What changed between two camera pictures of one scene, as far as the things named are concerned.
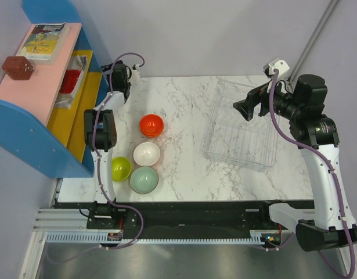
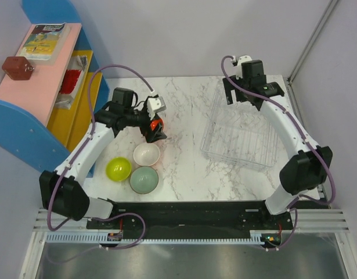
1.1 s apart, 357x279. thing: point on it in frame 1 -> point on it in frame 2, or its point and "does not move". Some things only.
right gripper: [261, 95] -> [228, 86]
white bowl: [146, 153] does not move
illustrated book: [46, 42] does not move
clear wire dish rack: [227, 134] does not move
